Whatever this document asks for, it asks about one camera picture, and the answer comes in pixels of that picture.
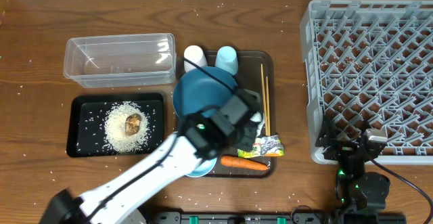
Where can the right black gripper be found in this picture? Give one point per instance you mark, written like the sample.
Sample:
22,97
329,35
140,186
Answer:
342,147

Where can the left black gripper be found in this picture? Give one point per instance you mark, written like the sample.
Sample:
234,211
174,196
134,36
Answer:
249,142

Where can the orange carrot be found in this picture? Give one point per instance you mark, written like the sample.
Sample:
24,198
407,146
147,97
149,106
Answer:
242,163

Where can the foil snack wrapper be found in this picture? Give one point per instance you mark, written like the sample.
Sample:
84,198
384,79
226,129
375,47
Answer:
269,146

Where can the light blue bowl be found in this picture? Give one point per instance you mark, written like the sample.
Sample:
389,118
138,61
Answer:
203,169

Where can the dark blue plate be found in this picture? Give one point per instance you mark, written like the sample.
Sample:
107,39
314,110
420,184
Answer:
196,90

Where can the dried brown mushroom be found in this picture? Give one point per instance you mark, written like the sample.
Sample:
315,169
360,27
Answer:
132,124

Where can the pile of white rice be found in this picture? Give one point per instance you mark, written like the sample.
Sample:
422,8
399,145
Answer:
114,128

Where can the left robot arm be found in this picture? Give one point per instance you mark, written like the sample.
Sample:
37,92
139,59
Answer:
198,139

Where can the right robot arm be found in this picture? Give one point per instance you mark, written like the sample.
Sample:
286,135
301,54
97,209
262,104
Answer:
363,194

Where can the grey dishwasher rack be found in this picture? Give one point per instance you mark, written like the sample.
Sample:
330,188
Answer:
371,61

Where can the black waste tray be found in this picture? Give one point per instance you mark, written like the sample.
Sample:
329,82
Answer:
86,133

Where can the wooden chopstick right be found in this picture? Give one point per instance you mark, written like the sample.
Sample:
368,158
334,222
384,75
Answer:
268,105

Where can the wooden chopstick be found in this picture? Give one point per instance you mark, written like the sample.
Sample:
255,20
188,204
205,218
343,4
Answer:
268,105
264,99

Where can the dark brown serving tray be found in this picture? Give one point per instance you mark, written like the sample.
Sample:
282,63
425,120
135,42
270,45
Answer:
247,77

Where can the wooden chopstick left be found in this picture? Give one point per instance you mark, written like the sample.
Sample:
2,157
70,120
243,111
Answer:
264,99

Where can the light blue plastic cup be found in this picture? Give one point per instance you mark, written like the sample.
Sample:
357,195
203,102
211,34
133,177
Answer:
226,59

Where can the white plastic cup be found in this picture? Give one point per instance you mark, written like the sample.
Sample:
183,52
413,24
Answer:
194,54

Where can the clear plastic bin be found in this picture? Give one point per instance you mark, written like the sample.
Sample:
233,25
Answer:
121,60

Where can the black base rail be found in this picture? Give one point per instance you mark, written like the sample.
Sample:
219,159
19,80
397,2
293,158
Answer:
297,217

